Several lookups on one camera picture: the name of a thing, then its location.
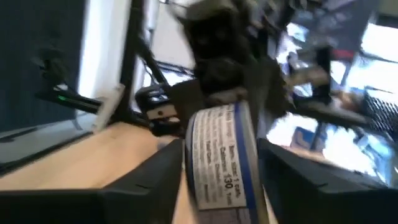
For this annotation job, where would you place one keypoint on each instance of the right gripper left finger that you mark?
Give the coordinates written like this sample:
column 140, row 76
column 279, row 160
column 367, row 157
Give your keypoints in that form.
column 93, row 208

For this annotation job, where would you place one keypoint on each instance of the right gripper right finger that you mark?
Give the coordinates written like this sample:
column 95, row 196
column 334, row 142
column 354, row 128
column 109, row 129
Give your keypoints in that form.
column 326, row 202

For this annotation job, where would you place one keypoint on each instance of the blue tuna can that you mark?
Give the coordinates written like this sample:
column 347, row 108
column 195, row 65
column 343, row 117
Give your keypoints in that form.
column 217, row 161

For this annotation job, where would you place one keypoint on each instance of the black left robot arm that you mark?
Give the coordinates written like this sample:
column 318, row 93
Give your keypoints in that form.
column 214, row 46

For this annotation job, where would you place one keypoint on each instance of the black office chair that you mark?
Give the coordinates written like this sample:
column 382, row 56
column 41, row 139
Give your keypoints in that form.
column 382, row 112

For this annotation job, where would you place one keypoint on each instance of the black bar green light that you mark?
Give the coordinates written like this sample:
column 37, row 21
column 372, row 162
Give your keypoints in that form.
column 77, row 102

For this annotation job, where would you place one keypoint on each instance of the black box white label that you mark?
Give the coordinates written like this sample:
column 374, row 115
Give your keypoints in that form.
column 149, row 93

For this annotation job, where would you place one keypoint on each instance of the dark blue panel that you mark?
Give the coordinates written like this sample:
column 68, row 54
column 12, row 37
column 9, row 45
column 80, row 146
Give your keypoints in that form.
column 31, row 46

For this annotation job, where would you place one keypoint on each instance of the silver aluminium extrusion bracket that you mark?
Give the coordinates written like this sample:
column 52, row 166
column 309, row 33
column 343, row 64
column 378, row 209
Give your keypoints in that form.
column 109, row 105

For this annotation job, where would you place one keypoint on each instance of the black frame post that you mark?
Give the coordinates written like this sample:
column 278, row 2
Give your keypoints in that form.
column 132, row 46

